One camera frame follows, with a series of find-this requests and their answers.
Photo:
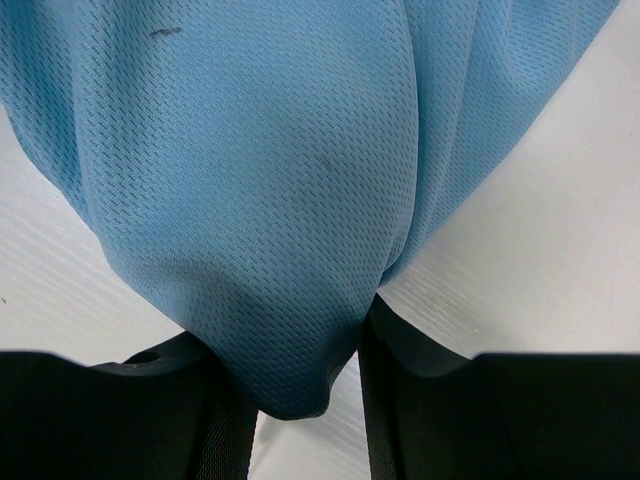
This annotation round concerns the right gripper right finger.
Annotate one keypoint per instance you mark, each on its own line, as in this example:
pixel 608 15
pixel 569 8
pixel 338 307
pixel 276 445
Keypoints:
pixel 433 414

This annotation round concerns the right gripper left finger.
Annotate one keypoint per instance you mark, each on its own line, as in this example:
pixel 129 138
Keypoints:
pixel 168 412

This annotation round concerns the light blue shorts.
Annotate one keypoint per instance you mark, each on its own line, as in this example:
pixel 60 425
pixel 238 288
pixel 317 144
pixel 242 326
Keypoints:
pixel 256 170

